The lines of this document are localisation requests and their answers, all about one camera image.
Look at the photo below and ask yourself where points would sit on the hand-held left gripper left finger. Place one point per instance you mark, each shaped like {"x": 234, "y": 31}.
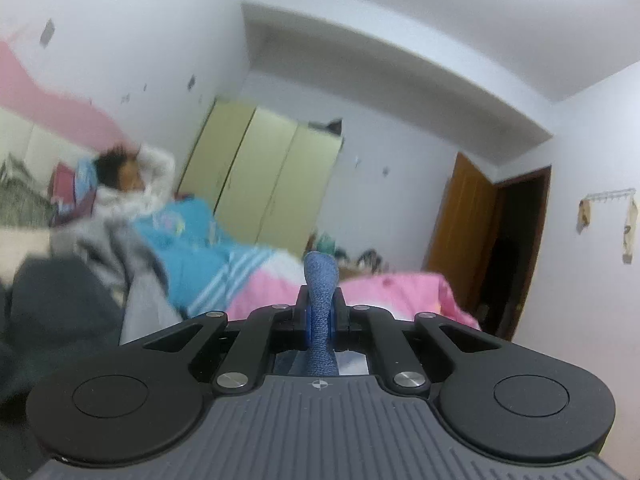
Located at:
{"x": 302, "y": 310}

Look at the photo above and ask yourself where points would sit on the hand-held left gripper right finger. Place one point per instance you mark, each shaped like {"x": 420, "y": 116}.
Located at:
{"x": 337, "y": 320}

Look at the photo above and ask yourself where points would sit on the blue jeans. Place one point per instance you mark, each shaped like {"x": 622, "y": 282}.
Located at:
{"x": 320, "y": 280}

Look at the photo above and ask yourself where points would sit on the pink patterned quilt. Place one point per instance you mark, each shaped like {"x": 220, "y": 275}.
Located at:
{"x": 400, "y": 295}

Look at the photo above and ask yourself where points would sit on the pale yellow wardrobe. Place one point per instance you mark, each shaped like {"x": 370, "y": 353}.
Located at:
{"x": 260, "y": 175}

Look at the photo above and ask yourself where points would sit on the brown wooden door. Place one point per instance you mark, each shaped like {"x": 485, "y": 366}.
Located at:
{"x": 460, "y": 225}

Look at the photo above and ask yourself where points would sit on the grey hoodie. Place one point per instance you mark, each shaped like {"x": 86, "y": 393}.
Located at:
{"x": 145, "y": 300}

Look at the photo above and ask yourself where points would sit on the dark bag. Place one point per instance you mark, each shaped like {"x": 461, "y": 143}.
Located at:
{"x": 327, "y": 127}

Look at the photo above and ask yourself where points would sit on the dark grey jacket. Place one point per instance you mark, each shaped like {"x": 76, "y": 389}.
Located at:
{"x": 50, "y": 310}

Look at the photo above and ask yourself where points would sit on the colourful pillow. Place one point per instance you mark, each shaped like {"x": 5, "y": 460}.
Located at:
{"x": 67, "y": 190}

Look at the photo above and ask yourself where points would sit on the short beige hanging cloth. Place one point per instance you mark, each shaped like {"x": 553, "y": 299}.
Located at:
{"x": 584, "y": 215}

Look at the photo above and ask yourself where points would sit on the long beige hanging cloth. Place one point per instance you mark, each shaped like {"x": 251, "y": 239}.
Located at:
{"x": 630, "y": 230}

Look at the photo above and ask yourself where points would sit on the white wall hook rack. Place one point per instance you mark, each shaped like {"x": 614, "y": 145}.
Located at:
{"x": 610, "y": 195}

